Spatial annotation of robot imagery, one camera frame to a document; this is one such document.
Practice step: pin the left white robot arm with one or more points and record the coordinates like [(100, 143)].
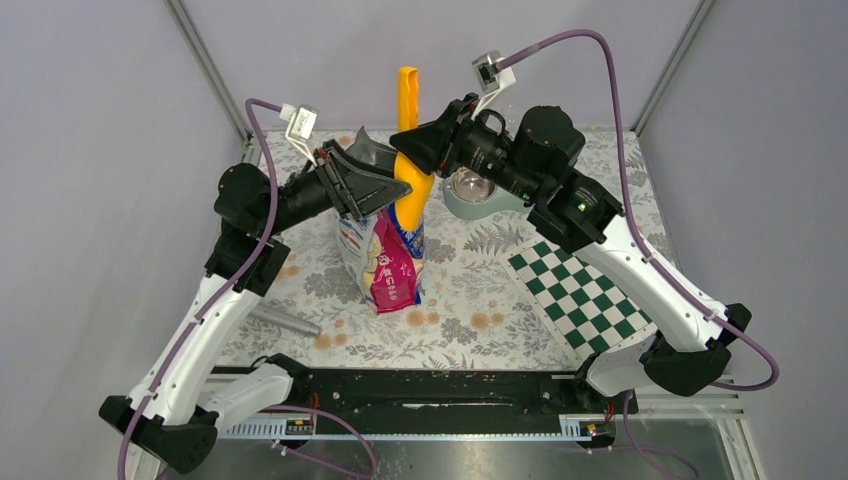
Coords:
[(169, 415)]

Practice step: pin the grey metal cylinder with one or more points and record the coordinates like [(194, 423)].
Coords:
[(286, 321)]

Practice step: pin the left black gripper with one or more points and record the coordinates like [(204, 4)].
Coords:
[(367, 187)]

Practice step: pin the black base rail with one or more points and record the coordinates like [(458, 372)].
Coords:
[(441, 405)]

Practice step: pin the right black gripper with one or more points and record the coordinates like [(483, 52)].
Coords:
[(427, 144)]

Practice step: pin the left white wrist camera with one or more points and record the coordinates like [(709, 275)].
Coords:
[(300, 121)]

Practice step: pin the floral table mat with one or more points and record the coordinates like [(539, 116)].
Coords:
[(471, 315)]

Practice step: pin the pink pet food bag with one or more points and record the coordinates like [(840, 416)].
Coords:
[(384, 260)]

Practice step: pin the orange plastic scoop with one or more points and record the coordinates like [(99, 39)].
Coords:
[(410, 208)]

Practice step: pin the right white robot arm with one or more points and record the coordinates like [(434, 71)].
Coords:
[(691, 346)]

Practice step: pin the green double pet bowl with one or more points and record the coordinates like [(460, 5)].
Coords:
[(468, 196)]

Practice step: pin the green white checkerboard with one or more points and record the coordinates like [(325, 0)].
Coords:
[(584, 311)]

